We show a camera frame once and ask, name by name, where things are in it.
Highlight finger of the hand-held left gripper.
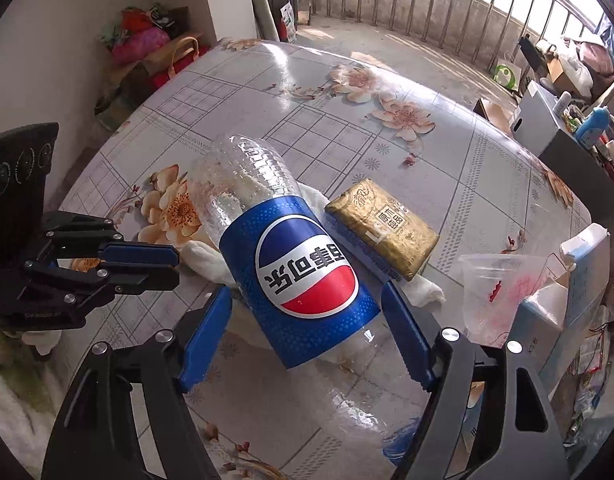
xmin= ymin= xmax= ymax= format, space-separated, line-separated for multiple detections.
xmin=39 ymin=212 xmax=181 ymax=266
xmin=24 ymin=260 xmax=181 ymax=327

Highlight crumpled clear plastic wrappers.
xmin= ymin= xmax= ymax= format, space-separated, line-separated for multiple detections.
xmin=566 ymin=379 xmax=604 ymax=447

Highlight clear plastic bowl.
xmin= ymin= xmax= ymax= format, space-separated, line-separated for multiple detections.
xmin=457 ymin=253 xmax=555 ymax=343

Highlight white printed carton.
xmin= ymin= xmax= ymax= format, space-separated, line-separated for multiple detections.
xmin=279 ymin=2 xmax=298 ymax=42

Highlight white crumpled paper towel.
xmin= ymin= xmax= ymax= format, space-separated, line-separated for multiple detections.
xmin=179 ymin=182 xmax=446 ymax=307

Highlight green cardboard box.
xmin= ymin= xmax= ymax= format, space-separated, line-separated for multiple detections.
xmin=94 ymin=95 xmax=134 ymax=132

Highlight open cardboard box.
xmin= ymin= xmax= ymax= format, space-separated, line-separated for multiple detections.
xmin=544 ymin=55 xmax=578 ymax=87

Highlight red gift bag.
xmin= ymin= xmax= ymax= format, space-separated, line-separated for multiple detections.
xmin=152 ymin=67 xmax=184 ymax=94

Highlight green and white fluffy robe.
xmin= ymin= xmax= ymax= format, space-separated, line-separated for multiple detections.
xmin=0 ymin=310 xmax=72 ymax=461

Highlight black printed bag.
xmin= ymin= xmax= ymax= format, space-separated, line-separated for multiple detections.
xmin=149 ymin=4 xmax=190 ymax=36

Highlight white crumpled plastic bag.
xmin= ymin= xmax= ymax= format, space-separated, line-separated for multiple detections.
xmin=562 ymin=62 xmax=595 ymax=98

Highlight pink cloth bundle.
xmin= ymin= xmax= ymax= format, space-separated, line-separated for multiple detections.
xmin=576 ymin=40 xmax=614 ymax=77

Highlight blue and white cardboard box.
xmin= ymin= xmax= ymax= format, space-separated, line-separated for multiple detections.
xmin=462 ymin=222 xmax=612 ymax=441

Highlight clear blue label soda bottle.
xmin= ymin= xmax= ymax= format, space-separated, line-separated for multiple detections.
xmin=187 ymin=134 xmax=438 ymax=461

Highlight metal balcony railing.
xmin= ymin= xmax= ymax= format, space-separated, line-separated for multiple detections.
xmin=297 ymin=0 xmax=604 ymax=67

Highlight gold foil packet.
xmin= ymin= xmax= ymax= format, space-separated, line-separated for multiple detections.
xmin=324 ymin=178 xmax=440 ymax=282

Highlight pink plastic bag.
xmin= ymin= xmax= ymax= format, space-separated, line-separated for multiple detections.
xmin=112 ymin=27 xmax=170 ymax=64

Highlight grey cabinet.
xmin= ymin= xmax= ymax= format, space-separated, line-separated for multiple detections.
xmin=514 ymin=81 xmax=614 ymax=186

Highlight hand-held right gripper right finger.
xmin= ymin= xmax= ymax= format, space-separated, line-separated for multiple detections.
xmin=381 ymin=281 xmax=570 ymax=480

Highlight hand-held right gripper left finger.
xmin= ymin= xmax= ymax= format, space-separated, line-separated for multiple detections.
xmin=41 ymin=286 xmax=234 ymax=480

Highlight packet with red wires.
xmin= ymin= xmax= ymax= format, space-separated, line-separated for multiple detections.
xmin=579 ymin=324 xmax=614 ymax=377

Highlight flat brown cardboard box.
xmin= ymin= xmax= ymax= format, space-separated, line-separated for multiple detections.
xmin=474 ymin=97 xmax=516 ymax=136

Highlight blue detergent bottle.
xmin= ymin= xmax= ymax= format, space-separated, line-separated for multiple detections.
xmin=574 ymin=107 xmax=614 ymax=142

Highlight green and white bag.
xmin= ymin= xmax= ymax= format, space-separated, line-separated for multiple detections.
xmin=493 ymin=60 xmax=522 ymax=92

